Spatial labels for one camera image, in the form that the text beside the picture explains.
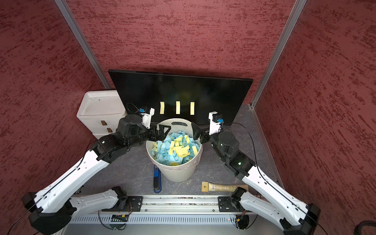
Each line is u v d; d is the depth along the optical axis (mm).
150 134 578
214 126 543
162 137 608
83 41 834
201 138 591
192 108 728
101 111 851
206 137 576
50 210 382
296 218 389
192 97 964
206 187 792
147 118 581
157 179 809
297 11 723
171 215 712
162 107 725
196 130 566
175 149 696
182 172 804
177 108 725
